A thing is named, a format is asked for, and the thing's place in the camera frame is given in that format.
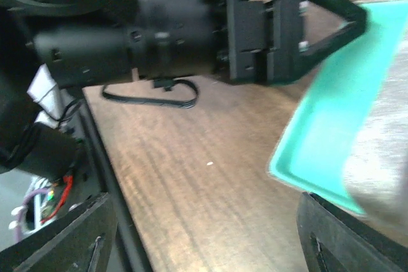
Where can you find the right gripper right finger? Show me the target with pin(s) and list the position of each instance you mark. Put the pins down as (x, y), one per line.
(333, 240)

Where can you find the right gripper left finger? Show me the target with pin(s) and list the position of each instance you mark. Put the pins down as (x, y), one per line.
(80, 241)

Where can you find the black aluminium frame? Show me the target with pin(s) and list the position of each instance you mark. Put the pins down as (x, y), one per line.
(128, 245)

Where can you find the grey glasses case green inside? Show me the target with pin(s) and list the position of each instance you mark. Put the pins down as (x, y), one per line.
(317, 140)

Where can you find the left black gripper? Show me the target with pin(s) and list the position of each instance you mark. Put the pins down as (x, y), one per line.
(263, 39)

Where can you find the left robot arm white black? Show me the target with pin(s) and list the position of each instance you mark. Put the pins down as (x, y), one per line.
(101, 42)

